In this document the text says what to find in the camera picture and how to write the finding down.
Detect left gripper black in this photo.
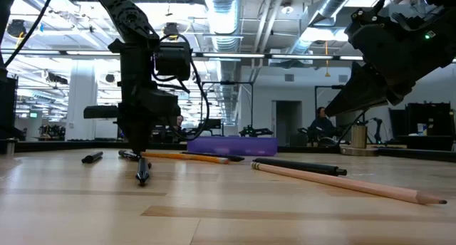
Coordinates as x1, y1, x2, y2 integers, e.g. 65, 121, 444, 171
83, 40, 157, 155

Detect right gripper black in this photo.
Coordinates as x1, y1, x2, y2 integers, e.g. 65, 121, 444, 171
324, 6, 456, 118

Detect orange pencil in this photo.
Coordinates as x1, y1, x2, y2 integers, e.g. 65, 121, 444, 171
141, 151, 231, 165

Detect natural wood pencil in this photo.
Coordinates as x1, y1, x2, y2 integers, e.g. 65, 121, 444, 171
250, 161, 449, 206

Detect purple plastic pencil box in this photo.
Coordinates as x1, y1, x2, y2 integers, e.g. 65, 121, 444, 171
186, 135, 279, 157

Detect black equipment crates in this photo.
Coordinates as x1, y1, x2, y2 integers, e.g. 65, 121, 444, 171
388, 101, 456, 152

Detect black cabinet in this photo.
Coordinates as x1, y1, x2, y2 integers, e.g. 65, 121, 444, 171
0, 75, 19, 141

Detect black left wrist camera housing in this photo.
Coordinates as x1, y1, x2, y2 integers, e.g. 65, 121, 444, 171
140, 86, 182, 128

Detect black frame cable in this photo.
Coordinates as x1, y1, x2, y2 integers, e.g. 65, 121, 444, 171
334, 109, 370, 146

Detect yellow hanging cord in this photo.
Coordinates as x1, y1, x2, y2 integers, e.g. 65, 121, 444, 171
323, 41, 331, 78

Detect black aluminium frame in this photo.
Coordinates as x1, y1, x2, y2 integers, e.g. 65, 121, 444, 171
0, 139, 456, 164

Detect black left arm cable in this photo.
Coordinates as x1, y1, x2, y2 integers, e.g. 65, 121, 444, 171
152, 33, 211, 141

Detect silver spiral ventilation duct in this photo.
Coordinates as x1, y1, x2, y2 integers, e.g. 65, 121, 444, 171
203, 0, 244, 53
284, 0, 361, 57

